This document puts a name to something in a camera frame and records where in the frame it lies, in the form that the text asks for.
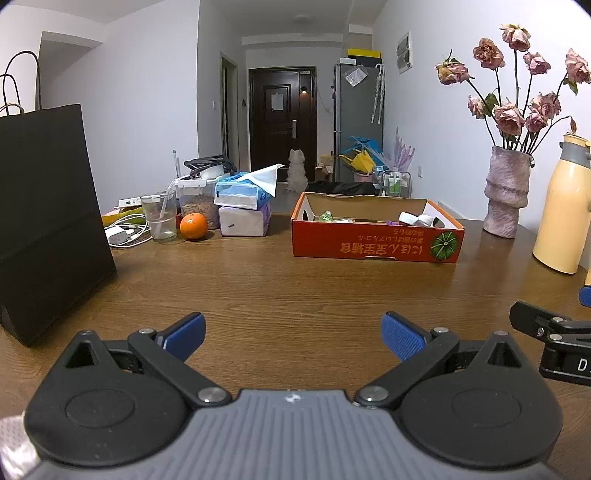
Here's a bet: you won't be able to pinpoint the purple feather wings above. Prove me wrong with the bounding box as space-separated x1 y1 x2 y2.
390 128 416 174

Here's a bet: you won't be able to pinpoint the clear container with white lid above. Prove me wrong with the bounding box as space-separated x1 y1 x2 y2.
174 174 227 230

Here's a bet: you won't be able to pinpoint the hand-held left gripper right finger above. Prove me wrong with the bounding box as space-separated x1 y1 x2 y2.
355 312 525 409

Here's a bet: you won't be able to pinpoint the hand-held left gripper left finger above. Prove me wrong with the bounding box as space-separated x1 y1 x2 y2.
65 312 232 408

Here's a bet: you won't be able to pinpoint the cream yellow thermos jug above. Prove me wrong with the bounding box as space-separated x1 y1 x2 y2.
532 131 591 275

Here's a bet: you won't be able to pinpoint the dark brown entrance door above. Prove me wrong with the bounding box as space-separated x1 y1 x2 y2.
248 66 318 172

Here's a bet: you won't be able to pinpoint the white charger with cables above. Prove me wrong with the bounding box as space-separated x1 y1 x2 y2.
105 220 153 248

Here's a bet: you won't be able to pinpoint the grey refrigerator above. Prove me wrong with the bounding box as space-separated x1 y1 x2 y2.
333 58 385 183

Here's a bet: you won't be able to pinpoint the black plastic tool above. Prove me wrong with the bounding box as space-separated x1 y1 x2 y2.
184 156 237 178

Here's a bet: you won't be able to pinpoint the orange fruit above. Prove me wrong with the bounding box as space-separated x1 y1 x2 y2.
180 213 208 241

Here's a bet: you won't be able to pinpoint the orange cardboard box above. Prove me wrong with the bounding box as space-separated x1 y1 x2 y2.
291 192 465 264

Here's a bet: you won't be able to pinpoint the folded translucent umbrella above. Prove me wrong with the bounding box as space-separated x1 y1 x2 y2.
370 64 386 124

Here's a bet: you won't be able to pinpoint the purple tissue pack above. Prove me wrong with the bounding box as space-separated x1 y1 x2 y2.
218 203 272 237

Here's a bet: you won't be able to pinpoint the clear glass cup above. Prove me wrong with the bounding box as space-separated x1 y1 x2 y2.
141 189 178 242

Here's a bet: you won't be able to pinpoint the metal trolley cart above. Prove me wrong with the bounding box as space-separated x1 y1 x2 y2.
376 170 411 198

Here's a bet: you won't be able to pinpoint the pink textured vase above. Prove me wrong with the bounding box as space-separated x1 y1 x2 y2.
483 146 534 239

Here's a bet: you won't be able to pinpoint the bunch of dried pink roses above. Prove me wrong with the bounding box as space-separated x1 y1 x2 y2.
435 23 591 155

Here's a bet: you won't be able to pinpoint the white dog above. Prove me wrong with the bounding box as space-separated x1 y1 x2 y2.
285 148 309 192

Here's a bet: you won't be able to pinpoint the yellow green item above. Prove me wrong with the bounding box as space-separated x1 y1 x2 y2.
102 207 145 227

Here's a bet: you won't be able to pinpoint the dark side door frame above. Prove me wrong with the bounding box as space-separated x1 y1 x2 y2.
221 52 238 162

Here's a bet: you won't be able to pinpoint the black paper bag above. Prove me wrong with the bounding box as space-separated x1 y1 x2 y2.
0 51 117 348

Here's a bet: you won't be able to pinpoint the blue tissue pack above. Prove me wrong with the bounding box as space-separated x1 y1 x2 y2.
213 162 286 210

